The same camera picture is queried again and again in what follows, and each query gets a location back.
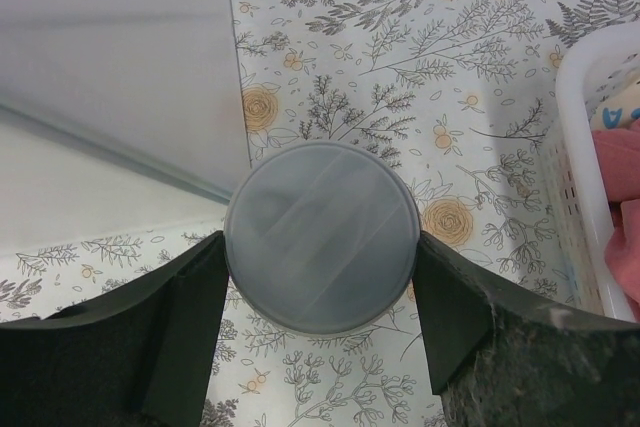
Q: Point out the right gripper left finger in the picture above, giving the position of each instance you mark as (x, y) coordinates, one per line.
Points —
(138, 355)

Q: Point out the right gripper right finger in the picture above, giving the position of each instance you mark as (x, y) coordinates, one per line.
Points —
(501, 355)

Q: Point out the white plastic cube cabinet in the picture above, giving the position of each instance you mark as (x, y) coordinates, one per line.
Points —
(116, 116)

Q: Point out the red cloth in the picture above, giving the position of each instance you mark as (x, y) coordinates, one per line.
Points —
(617, 152)

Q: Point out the white laundry basket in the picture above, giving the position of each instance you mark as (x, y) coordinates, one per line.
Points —
(595, 68)

